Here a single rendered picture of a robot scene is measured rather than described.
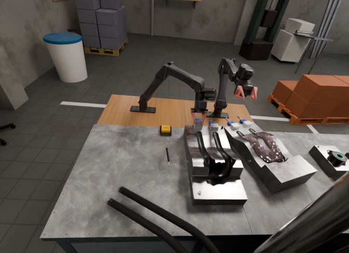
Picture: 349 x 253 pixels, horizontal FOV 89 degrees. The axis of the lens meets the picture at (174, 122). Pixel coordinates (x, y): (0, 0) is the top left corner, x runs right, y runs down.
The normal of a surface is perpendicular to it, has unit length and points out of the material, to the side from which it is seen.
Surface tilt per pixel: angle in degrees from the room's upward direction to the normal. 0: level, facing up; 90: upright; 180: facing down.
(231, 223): 0
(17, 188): 0
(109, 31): 90
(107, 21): 90
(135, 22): 90
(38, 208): 0
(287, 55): 90
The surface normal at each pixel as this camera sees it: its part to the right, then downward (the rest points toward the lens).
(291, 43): 0.00, 0.63
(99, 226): 0.10, -0.77
